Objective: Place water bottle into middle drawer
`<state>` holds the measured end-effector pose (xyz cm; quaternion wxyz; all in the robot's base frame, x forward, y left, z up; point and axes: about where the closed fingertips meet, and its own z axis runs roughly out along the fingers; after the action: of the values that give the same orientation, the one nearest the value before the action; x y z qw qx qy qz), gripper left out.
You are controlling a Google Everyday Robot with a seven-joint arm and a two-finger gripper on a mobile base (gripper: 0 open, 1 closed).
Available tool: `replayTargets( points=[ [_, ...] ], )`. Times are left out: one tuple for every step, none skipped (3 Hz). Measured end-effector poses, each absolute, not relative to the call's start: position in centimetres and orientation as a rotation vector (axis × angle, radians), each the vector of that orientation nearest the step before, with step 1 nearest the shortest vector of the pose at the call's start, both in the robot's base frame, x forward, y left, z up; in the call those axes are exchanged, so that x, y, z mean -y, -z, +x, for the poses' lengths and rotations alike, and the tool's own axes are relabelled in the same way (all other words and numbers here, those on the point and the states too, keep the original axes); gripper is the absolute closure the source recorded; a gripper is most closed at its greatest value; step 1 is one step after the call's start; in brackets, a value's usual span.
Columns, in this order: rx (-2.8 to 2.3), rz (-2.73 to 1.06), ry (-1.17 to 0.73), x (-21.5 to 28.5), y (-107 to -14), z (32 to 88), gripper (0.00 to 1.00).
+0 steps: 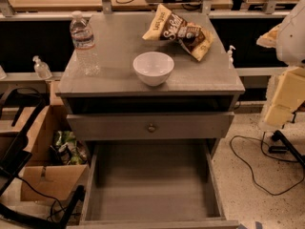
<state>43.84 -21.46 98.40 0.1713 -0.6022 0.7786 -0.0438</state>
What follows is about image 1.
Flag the green snack bags in box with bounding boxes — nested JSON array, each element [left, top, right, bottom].
[[50, 131, 88, 165]]

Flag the clear sanitizer pump bottle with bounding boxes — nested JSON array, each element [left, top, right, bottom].
[[32, 55, 52, 80]]

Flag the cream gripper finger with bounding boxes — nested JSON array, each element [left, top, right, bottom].
[[263, 67, 305, 128], [256, 25, 280, 48]]

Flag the grey middle drawer front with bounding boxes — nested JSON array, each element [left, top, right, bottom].
[[67, 112, 234, 141]]

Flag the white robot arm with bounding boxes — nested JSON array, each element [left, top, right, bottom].
[[256, 0, 305, 130]]

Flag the yellow brown chip bag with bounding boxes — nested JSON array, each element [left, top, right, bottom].
[[142, 4, 214, 61]]

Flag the round brass drawer knob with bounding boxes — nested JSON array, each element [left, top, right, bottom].
[[148, 123, 156, 133]]

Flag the black stand base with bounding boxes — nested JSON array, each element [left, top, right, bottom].
[[268, 131, 305, 169]]

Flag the brown cardboard box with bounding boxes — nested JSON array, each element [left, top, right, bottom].
[[0, 80, 91, 203]]

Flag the small white pump bottle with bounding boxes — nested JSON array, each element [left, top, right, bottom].
[[227, 45, 235, 67]]

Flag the white ceramic bowl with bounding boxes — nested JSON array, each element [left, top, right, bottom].
[[132, 52, 174, 87]]

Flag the open grey bottom drawer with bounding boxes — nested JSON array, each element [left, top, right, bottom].
[[68, 140, 238, 229]]

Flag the grey wooden drawer cabinet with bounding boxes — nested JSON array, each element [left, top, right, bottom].
[[57, 12, 244, 229]]

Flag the black floor cable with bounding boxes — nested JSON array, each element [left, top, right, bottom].
[[229, 131, 305, 197]]

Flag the clear plastic water bottle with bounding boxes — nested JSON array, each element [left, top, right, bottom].
[[70, 10, 100, 76]]

